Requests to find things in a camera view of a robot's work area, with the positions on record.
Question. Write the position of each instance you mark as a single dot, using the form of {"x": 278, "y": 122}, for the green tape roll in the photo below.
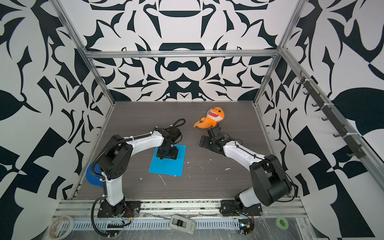
{"x": 282, "y": 223}

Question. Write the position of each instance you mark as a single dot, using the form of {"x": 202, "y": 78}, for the grey switch box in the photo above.
{"x": 182, "y": 224}

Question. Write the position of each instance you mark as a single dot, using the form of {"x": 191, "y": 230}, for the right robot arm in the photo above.
{"x": 270, "y": 182}

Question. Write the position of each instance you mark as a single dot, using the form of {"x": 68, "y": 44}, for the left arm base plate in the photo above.
{"x": 123, "y": 209}

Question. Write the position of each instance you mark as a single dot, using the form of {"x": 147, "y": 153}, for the orange shark plush toy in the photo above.
{"x": 213, "y": 117}

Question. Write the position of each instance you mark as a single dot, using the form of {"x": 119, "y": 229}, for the small black electronics board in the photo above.
{"x": 246, "y": 227}

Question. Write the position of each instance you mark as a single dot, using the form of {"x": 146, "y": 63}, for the white slotted cable duct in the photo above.
{"x": 156, "y": 224}

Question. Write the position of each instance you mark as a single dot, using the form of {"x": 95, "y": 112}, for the blue round cloth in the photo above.
{"x": 93, "y": 180}

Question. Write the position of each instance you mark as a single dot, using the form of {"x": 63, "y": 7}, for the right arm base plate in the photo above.
{"x": 235, "y": 207}

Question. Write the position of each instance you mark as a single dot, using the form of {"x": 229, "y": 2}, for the blue square paper sheet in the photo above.
{"x": 168, "y": 166}

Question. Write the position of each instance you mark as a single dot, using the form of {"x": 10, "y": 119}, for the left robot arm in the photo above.
{"x": 112, "y": 162}

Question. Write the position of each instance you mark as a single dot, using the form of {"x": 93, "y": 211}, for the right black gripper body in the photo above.
{"x": 209, "y": 143}

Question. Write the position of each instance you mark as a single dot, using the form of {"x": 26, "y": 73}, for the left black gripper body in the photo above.
{"x": 172, "y": 153}

